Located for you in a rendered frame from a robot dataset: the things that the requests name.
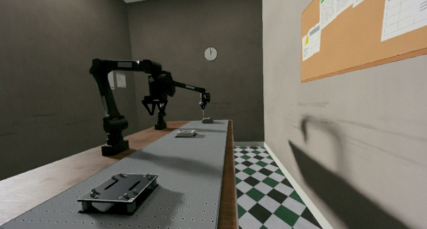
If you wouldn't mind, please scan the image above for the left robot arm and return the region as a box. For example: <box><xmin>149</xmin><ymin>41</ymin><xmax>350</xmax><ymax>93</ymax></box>
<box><xmin>155</xmin><ymin>81</ymin><xmax>210</xmax><ymax>126</ymax></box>

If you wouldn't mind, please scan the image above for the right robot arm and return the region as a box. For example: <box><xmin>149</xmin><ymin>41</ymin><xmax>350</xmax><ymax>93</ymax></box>
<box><xmin>89</xmin><ymin>58</ymin><xmax>176</xmax><ymax>149</ymax></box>

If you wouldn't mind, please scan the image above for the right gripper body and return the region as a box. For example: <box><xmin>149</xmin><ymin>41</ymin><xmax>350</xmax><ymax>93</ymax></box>
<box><xmin>142</xmin><ymin>85</ymin><xmax>168</xmax><ymax>101</ymax></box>

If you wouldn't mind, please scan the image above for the white grid rack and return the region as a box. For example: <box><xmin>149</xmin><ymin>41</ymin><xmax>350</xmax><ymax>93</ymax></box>
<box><xmin>177</xmin><ymin>130</ymin><xmax>195</xmax><ymax>136</ymax></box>

